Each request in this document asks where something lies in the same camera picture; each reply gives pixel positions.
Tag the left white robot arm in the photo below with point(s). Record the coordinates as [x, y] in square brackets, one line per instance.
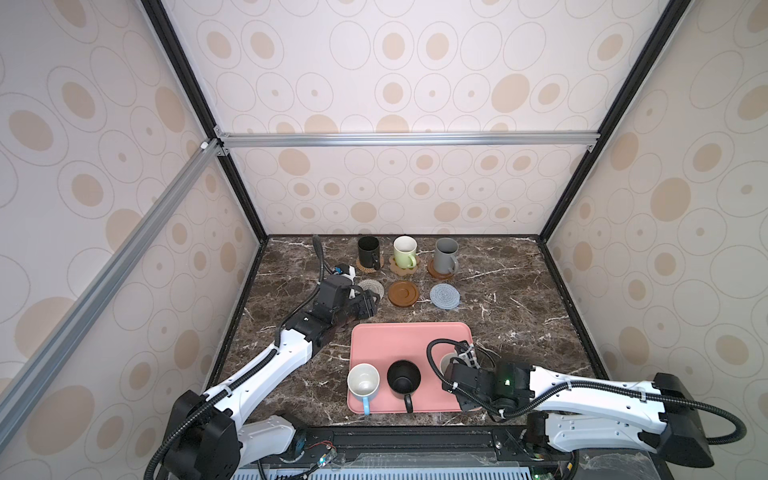
[207, 437]

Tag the blue mug white inside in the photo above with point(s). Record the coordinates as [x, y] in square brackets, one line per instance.
[363, 383]

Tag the black mug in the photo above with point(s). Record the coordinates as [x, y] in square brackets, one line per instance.
[404, 378]
[368, 249]

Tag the horizontal aluminium rail back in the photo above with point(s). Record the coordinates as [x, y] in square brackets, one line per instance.
[410, 139]

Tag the cork paw print coaster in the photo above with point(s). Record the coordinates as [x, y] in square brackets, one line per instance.
[402, 272]

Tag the pink mug white inside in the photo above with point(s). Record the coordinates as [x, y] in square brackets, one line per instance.
[447, 360]

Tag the brown wooden round coaster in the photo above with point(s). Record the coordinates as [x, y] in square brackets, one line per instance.
[437, 275]

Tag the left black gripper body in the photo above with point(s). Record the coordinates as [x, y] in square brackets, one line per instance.
[359, 307]

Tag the pink plastic tray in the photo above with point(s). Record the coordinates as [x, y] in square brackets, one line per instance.
[382, 344]

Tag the black corner frame post left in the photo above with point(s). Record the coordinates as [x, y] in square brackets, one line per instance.
[161, 24]

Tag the grey mug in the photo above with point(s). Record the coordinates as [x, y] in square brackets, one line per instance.
[445, 260]

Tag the green mug white inside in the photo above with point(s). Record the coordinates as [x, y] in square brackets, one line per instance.
[405, 252]

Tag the light blue woven coaster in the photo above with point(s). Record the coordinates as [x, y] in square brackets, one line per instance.
[444, 296]

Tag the woven rattan coaster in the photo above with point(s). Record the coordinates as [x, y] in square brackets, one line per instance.
[371, 268]

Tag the black corner frame post right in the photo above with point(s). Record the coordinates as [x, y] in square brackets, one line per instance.
[648, 56]

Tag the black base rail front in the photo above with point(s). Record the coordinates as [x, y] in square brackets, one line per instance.
[454, 452]

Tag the black corner frame post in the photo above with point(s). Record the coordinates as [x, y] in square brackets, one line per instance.
[161, 24]
[648, 56]

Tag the small brown wooden coaster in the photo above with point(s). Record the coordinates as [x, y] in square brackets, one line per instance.
[403, 293]

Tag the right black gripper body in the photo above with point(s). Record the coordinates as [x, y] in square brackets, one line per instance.
[472, 407]

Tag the white grey round coaster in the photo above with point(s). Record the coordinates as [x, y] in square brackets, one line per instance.
[372, 286]

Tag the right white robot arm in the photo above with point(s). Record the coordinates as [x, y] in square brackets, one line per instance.
[565, 413]

